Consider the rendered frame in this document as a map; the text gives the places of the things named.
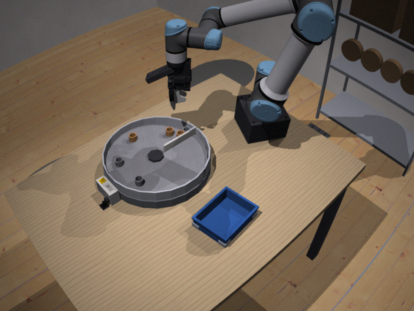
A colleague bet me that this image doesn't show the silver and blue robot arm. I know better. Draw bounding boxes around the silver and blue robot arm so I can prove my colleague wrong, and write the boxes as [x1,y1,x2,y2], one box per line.
[164,0,336,122]

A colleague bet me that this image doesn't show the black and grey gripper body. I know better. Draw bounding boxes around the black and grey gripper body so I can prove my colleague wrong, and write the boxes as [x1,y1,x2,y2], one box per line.
[167,58,191,91]

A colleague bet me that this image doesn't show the blue open-top crate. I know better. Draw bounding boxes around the blue open-top crate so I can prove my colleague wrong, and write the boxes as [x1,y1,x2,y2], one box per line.
[191,186,258,248]

